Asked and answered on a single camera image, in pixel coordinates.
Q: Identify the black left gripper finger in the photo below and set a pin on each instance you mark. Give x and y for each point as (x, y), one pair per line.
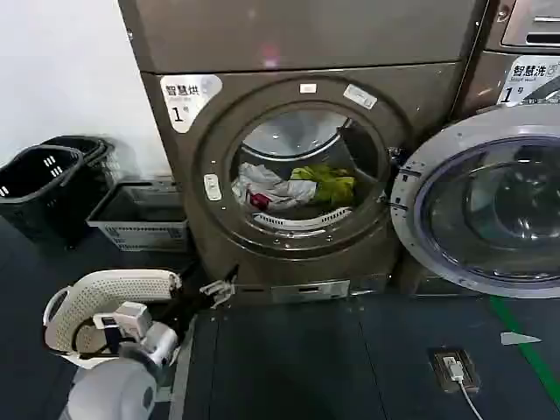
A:
(210, 295)
(227, 282)

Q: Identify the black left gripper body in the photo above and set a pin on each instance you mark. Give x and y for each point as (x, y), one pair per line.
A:
(186, 306)

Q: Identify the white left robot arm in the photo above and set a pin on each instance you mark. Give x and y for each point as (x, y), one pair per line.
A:
(109, 389)

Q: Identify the white perforated laundry basket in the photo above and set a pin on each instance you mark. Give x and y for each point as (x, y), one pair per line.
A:
(122, 286)

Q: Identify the red cloth item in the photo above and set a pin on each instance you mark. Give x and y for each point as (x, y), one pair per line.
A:
(261, 200)

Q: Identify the white slatted plastic crate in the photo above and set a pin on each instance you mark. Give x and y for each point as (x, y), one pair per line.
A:
(140, 229)

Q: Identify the white garment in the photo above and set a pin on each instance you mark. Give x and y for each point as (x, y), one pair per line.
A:
(267, 179)

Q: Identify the yellow-green garment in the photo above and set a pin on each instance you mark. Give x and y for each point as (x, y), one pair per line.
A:
(328, 181)

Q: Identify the white dryer number label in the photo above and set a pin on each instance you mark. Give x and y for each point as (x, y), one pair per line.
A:
(184, 105)

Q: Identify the large black laundry basket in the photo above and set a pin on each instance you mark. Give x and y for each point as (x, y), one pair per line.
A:
(26, 205)

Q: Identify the white charger plug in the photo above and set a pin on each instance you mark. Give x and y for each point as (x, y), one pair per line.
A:
(452, 367)

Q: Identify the grey dryer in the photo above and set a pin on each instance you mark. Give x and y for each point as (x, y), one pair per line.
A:
(306, 44)

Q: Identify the floor socket plate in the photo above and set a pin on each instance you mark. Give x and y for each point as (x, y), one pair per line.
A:
(470, 376)

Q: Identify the round glass dryer door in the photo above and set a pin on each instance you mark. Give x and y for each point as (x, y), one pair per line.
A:
(503, 210)

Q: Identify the green floor tape line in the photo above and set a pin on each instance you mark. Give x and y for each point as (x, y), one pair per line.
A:
(525, 350)

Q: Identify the grey washing machine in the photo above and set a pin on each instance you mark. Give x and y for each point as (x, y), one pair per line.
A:
(481, 83)

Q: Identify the white washer number label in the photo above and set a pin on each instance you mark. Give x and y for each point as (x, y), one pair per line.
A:
(529, 83)

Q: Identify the grey stacked machine with drawer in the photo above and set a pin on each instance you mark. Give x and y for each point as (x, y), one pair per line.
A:
(534, 26)

